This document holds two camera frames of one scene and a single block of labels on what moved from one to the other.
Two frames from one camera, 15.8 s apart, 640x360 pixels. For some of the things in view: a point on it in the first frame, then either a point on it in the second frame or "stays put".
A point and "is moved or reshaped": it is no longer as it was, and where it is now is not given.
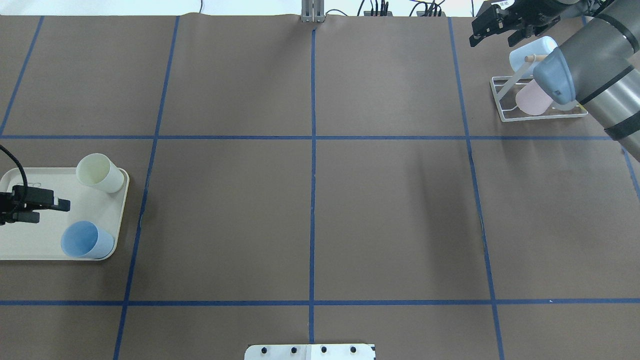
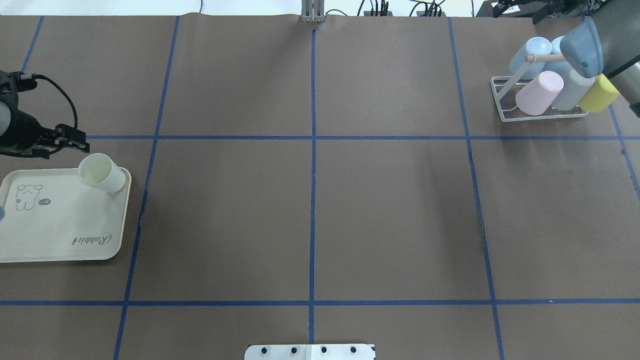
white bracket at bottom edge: x=343 y=351 stays put
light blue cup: x=84 y=238 is moved or reshaped
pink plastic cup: x=532 y=99 stays put
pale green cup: x=96 y=169 stays put
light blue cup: x=542 y=46 stays put
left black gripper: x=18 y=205 -> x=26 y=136
